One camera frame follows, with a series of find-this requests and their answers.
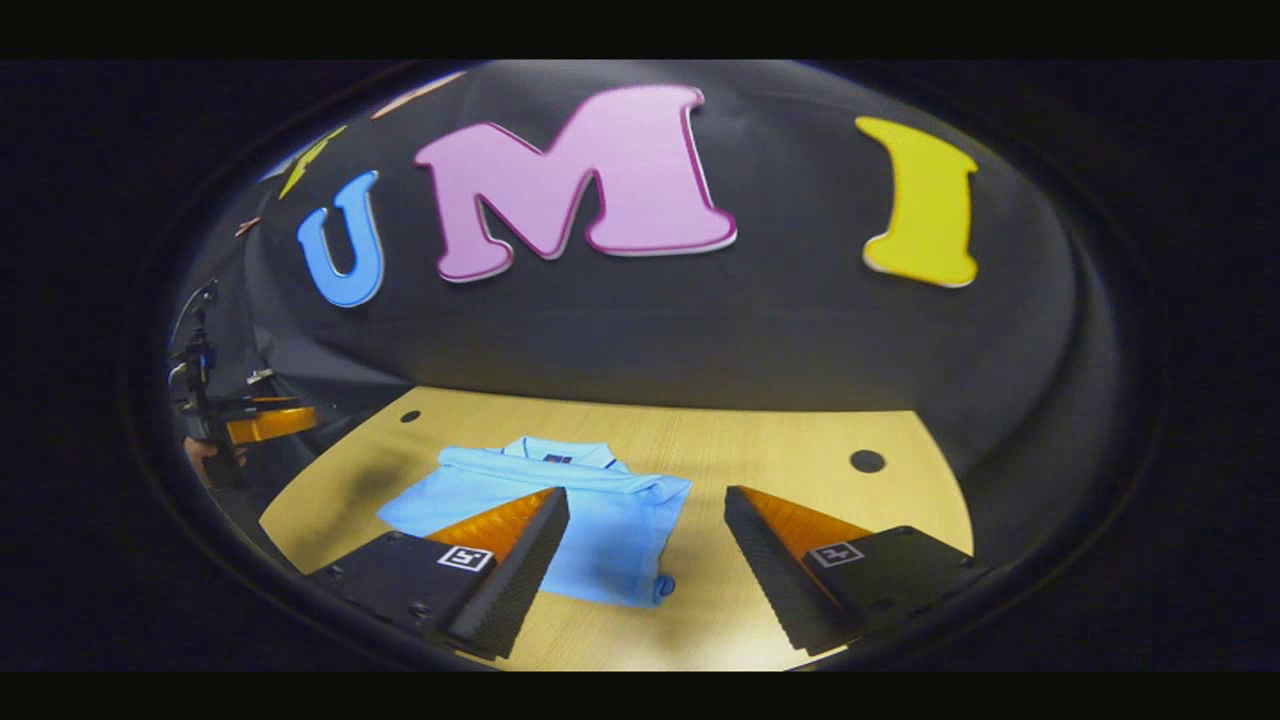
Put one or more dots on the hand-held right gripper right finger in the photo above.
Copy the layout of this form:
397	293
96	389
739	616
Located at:
770	570

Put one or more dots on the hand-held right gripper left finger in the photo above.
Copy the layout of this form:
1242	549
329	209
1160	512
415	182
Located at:
520	570

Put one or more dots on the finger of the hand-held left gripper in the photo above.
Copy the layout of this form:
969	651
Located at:
272	400
270	425

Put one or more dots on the light blue T-shirt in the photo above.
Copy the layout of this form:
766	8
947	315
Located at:
610	530

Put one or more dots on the large black table grommet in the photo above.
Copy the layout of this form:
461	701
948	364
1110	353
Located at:
867	461

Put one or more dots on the orange cloth clip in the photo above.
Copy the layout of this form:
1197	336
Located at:
246	227

